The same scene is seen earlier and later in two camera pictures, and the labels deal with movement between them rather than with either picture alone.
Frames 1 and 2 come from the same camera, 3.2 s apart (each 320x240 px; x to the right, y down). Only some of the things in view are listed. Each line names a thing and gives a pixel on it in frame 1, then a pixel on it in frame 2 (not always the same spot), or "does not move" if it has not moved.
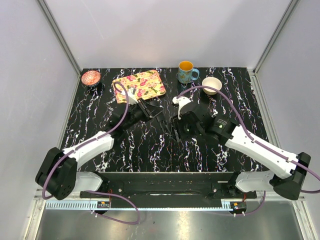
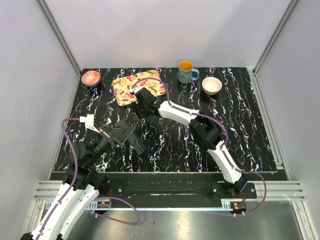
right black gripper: (178, 133) to (136, 109)
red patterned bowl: (90, 77) does not move
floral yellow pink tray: (147, 84) does not move
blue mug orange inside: (185, 72) does not move
